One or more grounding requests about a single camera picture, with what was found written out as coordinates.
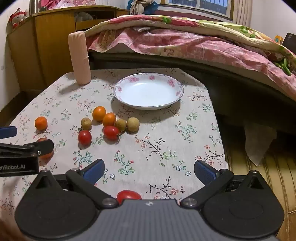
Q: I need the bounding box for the large orange-red tomato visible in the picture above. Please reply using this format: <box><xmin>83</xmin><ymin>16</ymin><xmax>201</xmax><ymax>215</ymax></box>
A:
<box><xmin>37</xmin><ymin>138</ymin><xmax>54</xmax><ymax>160</ymax></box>

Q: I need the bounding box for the pink cloth pile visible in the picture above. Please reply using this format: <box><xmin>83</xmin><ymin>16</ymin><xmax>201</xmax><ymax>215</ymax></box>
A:
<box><xmin>38</xmin><ymin>0</ymin><xmax>97</xmax><ymax>11</ymax></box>

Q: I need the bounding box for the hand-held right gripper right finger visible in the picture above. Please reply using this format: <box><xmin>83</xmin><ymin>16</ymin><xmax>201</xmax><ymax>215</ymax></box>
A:
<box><xmin>180</xmin><ymin>159</ymin><xmax>265</xmax><ymax>209</ymax></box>

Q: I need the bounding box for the small orange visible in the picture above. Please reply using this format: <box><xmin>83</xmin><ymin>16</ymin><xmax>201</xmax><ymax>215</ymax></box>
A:
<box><xmin>92</xmin><ymin>106</ymin><xmax>107</xmax><ymax>122</ymax></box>
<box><xmin>102</xmin><ymin>113</ymin><xmax>117</xmax><ymax>127</ymax></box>
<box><xmin>35</xmin><ymin>116</ymin><xmax>48</xmax><ymax>130</ymax></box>

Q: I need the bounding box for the grey cloth in cabinet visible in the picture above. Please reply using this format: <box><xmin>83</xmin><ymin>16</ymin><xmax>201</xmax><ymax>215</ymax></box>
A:
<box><xmin>74</xmin><ymin>11</ymin><xmax>93</xmax><ymax>22</ymax></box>

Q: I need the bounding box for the dark chair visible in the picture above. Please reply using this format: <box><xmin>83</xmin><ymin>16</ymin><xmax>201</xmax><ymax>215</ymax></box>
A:
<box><xmin>282</xmin><ymin>32</ymin><xmax>296</xmax><ymax>54</ymax></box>

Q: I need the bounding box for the pink floral bedsheet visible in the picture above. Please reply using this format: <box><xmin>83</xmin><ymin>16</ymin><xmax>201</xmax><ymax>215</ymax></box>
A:
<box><xmin>87</xmin><ymin>27</ymin><xmax>296</xmax><ymax>93</ymax></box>

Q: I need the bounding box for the wooden cabinet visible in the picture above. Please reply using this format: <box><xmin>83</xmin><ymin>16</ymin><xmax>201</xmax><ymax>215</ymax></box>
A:
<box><xmin>7</xmin><ymin>6</ymin><xmax>130</xmax><ymax>98</ymax></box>

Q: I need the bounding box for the floral tablecloth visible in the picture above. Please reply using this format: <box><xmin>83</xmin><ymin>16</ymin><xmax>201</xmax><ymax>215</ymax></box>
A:
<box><xmin>0</xmin><ymin>68</ymin><xmax>228</xmax><ymax>209</ymax></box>

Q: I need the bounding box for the red cherry tomato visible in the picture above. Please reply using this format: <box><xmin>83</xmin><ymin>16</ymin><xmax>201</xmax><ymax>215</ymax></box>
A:
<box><xmin>78</xmin><ymin>130</ymin><xmax>92</xmax><ymax>146</ymax></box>
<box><xmin>103</xmin><ymin>126</ymin><xmax>120</xmax><ymax>141</ymax></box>
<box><xmin>116</xmin><ymin>190</ymin><xmax>142</xmax><ymax>205</ymax></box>

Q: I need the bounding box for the white plate with pink flowers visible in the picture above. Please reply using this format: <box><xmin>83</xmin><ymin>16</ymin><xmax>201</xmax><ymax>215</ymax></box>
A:
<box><xmin>113</xmin><ymin>73</ymin><xmax>184</xmax><ymax>110</ymax></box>

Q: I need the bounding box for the striped brown rug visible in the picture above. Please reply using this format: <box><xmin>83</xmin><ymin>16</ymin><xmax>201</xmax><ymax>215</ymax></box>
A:
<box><xmin>225</xmin><ymin>137</ymin><xmax>296</xmax><ymax>241</ymax></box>

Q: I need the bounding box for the beige curtain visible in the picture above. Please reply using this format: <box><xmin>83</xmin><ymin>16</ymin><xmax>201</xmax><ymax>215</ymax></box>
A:
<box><xmin>236</xmin><ymin>0</ymin><xmax>252</xmax><ymax>26</ymax></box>

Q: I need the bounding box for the translucent white sheet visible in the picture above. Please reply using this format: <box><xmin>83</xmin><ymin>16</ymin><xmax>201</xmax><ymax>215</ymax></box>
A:
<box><xmin>244</xmin><ymin>123</ymin><xmax>277</xmax><ymax>166</ymax></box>

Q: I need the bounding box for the dark bed frame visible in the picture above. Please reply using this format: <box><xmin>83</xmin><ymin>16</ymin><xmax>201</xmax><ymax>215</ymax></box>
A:
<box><xmin>89</xmin><ymin>51</ymin><xmax>296</xmax><ymax>139</ymax></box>

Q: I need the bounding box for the blue cloth bundle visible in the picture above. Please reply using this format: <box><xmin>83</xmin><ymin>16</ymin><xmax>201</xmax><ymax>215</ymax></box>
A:
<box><xmin>127</xmin><ymin>0</ymin><xmax>160</xmax><ymax>15</ymax></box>

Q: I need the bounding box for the window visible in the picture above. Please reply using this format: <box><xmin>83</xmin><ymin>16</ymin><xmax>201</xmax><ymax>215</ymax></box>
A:
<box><xmin>159</xmin><ymin>0</ymin><xmax>234</xmax><ymax>22</ymax></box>

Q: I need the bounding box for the brown longan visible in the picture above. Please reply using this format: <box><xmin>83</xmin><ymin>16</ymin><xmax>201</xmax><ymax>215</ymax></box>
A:
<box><xmin>115</xmin><ymin>119</ymin><xmax>127</xmax><ymax>131</ymax></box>
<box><xmin>81</xmin><ymin>117</ymin><xmax>92</xmax><ymax>130</ymax></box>
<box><xmin>127</xmin><ymin>117</ymin><xmax>140</xmax><ymax>133</ymax></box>

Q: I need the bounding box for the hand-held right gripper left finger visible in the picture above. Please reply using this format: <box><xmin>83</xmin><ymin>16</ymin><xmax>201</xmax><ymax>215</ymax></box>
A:
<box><xmin>35</xmin><ymin>159</ymin><xmax>119</xmax><ymax>209</ymax></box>

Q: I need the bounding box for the pink ribbed tumbler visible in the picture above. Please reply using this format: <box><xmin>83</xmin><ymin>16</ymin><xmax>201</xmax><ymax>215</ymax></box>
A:
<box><xmin>68</xmin><ymin>31</ymin><xmax>92</xmax><ymax>85</ymax></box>

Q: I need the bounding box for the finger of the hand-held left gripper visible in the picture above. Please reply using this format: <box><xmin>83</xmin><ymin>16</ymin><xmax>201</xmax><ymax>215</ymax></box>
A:
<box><xmin>0</xmin><ymin>139</ymin><xmax>54</xmax><ymax>158</ymax></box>
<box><xmin>0</xmin><ymin>126</ymin><xmax>18</xmax><ymax>140</ymax></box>

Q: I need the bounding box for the red and white doll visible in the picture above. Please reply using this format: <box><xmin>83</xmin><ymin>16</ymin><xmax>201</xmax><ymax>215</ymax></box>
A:
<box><xmin>9</xmin><ymin>8</ymin><xmax>29</xmax><ymax>29</ymax></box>

